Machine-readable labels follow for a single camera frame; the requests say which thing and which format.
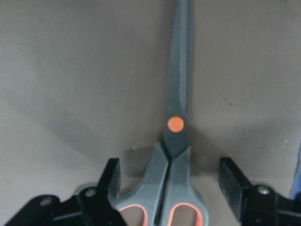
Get grey orange scissors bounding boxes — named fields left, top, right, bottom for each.
left=117, top=0, right=209, bottom=226

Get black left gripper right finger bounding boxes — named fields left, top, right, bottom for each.
left=218, top=157, right=301, bottom=226

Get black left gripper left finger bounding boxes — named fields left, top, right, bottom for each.
left=5, top=158, right=126, bottom=226

